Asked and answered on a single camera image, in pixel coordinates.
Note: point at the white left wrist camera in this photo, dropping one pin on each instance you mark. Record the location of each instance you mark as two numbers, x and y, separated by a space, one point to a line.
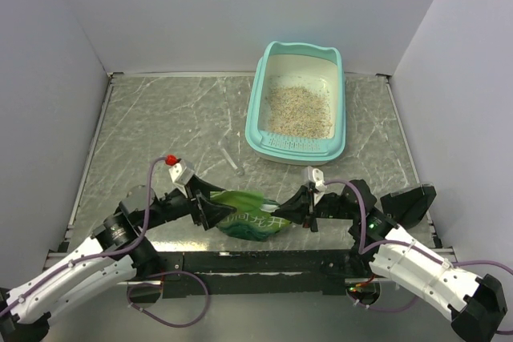
181 174

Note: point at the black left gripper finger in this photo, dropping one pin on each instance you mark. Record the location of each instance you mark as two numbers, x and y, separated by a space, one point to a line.
205 188
212 213

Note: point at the clear plastic scoop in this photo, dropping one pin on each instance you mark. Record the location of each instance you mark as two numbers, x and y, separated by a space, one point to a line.
239 170

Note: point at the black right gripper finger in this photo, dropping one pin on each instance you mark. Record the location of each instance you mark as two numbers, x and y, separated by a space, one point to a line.
295 212
300 199

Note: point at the green cat litter bag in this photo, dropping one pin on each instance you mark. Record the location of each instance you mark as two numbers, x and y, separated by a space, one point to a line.
253 219

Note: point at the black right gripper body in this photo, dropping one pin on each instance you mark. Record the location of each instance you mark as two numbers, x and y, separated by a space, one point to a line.
328 206

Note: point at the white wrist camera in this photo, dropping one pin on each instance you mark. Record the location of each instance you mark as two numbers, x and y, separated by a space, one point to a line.
314 180
181 174

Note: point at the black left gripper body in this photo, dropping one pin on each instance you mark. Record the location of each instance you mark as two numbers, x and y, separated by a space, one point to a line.
195 210

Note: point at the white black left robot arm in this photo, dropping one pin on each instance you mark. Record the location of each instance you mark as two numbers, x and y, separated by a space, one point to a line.
117 250

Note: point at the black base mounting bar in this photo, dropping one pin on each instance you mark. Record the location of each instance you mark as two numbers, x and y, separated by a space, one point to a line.
330 272

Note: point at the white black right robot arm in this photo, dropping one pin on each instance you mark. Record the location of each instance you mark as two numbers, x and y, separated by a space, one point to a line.
474 305

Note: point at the black right arm base block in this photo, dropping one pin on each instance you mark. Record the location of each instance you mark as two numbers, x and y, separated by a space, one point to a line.
409 206

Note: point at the teal cat litter box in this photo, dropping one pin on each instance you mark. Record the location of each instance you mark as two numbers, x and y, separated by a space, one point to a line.
297 64

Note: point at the beige cat litter granules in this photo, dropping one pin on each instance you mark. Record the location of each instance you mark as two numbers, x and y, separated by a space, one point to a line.
298 112

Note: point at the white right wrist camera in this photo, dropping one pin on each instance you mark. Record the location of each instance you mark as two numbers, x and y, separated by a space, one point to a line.
314 180

